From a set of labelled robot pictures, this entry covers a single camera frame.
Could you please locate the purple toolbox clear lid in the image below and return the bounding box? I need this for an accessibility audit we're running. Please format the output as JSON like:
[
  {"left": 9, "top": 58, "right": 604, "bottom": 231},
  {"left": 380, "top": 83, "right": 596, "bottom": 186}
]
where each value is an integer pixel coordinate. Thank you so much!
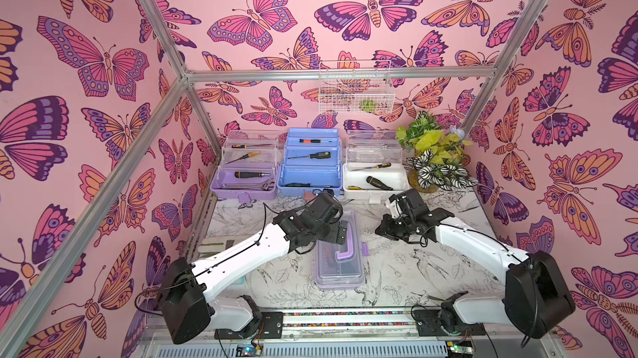
[{"left": 313, "top": 209, "right": 365, "bottom": 290}]

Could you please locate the white toolbox clear lid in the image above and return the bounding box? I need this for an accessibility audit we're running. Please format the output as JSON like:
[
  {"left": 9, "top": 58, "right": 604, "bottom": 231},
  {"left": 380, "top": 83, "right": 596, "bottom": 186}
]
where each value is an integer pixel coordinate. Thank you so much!
[{"left": 341, "top": 130, "right": 410, "bottom": 205}]

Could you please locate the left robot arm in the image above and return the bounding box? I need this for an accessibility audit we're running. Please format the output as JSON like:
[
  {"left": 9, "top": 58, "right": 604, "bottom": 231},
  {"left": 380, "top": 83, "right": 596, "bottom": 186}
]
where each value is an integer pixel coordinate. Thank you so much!
[{"left": 156, "top": 190, "right": 347, "bottom": 345}]

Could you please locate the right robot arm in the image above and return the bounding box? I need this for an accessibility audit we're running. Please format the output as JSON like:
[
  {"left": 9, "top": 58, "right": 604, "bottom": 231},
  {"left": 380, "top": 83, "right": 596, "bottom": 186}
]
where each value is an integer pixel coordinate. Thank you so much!
[{"left": 375, "top": 189, "right": 576, "bottom": 339}]

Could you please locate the black orange screwdriver in white box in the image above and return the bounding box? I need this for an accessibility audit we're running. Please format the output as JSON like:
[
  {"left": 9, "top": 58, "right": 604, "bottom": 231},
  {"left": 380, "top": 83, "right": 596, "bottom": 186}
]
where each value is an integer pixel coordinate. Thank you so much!
[{"left": 366, "top": 176, "right": 393, "bottom": 190}]

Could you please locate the blue open toolbox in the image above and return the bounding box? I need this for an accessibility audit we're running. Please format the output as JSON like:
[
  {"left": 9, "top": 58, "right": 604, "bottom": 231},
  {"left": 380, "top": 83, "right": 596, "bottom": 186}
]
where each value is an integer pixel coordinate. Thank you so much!
[{"left": 277, "top": 128, "right": 343, "bottom": 197}]

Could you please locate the potted leafy plant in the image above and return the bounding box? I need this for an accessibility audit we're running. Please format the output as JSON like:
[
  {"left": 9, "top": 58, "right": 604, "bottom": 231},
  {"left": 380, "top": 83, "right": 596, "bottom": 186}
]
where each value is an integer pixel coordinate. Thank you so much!
[{"left": 395, "top": 112, "right": 478, "bottom": 191}]

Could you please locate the black yellow screwdriver in blue box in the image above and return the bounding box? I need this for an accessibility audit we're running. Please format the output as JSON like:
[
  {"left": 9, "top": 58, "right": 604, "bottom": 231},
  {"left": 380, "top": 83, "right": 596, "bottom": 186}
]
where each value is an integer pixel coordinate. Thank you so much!
[{"left": 287, "top": 151, "right": 332, "bottom": 160}]

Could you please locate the back purple open toolbox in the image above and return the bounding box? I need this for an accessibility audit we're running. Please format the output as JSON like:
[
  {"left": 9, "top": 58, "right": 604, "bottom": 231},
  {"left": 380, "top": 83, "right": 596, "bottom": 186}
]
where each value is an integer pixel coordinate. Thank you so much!
[{"left": 209, "top": 130, "right": 280, "bottom": 204}]

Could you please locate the black orange screwdriver in purple box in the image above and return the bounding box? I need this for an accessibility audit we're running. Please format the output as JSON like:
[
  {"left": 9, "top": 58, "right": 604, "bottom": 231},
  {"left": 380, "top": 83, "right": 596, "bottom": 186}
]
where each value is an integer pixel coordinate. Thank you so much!
[{"left": 234, "top": 171, "right": 272, "bottom": 180}]

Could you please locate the white wire basket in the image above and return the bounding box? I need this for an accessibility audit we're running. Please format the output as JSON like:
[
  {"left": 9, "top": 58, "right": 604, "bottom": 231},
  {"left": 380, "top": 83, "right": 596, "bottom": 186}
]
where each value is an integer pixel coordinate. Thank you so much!
[{"left": 316, "top": 67, "right": 395, "bottom": 116}]

